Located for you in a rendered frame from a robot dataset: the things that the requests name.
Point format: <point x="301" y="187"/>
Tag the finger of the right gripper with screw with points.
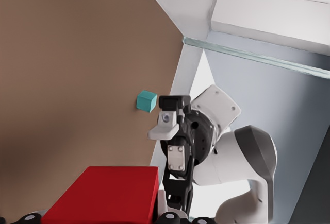
<point x="163" y="127"/>

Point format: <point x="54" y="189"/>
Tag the finger of the right gripper plate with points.
<point x="176" y="157"/>

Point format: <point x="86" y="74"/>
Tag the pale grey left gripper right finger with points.
<point x="165" y="215"/>

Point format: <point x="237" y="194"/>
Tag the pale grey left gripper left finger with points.
<point x="29" y="218"/>

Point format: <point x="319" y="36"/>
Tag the red wooden cube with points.
<point x="103" y="195"/>

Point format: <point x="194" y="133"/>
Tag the blue wooden cube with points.
<point x="146" y="101"/>

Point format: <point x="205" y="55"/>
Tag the glassy silver frame bar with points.
<point x="257" y="57"/>

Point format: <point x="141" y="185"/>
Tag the white frame beam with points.
<point x="270" y="20"/>

